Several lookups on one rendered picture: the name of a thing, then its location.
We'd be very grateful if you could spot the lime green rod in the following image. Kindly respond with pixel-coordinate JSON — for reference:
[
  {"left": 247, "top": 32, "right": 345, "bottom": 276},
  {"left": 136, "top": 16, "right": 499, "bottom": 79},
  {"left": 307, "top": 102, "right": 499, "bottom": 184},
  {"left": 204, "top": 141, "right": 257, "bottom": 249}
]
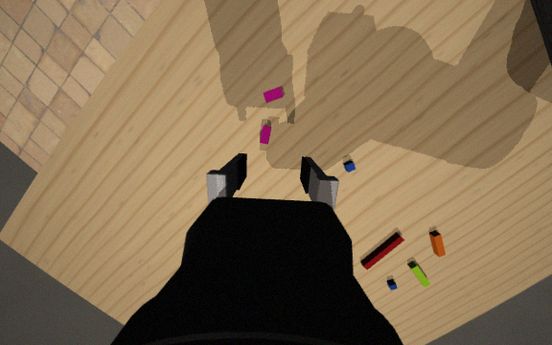
[{"left": 407, "top": 261, "right": 430, "bottom": 288}]

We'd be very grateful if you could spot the dark red rod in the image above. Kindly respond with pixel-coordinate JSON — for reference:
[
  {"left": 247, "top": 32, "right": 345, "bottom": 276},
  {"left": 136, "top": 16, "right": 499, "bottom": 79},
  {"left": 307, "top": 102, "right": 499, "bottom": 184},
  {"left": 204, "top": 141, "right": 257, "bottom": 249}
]
[{"left": 360, "top": 233, "right": 404, "bottom": 270}]

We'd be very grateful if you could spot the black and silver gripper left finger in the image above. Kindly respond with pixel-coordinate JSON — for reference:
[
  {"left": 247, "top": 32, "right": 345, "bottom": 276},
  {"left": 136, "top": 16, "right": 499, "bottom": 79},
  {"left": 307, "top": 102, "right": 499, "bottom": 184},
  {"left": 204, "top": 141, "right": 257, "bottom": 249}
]
[{"left": 206, "top": 153, "right": 247, "bottom": 205}]

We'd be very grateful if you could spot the orange rod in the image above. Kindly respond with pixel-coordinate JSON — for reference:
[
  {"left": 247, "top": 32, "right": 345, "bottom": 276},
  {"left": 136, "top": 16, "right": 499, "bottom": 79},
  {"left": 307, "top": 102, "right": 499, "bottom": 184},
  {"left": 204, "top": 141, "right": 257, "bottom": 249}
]
[{"left": 428, "top": 230, "right": 446, "bottom": 257}]

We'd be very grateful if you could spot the magenta block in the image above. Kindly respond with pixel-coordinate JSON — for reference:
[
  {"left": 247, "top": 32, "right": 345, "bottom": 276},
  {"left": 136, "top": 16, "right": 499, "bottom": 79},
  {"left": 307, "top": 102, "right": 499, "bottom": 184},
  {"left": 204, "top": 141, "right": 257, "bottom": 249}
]
[
  {"left": 260, "top": 126, "right": 271, "bottom": 144},
  {"left": 264, "top": 86, "right": 283, "bottom": 103}
]

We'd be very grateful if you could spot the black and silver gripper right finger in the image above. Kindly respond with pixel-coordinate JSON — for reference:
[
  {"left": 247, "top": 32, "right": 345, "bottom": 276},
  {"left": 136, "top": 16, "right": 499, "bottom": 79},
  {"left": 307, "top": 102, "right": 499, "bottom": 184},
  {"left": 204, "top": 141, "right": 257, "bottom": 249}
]
[{"left": 300, "top": 156, "right": 339, "bottom": 210}]

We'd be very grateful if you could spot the small blue cube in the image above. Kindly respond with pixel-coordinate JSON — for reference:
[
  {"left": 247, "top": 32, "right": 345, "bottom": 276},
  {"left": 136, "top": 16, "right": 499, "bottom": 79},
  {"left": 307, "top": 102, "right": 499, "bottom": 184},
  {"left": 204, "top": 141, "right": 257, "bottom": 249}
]
[
  {"left": 343, "top": 160, "right": 356, "bottom": 173},
  {"left": 386, "top": 279, "right": 397, "bottom": 290}
]

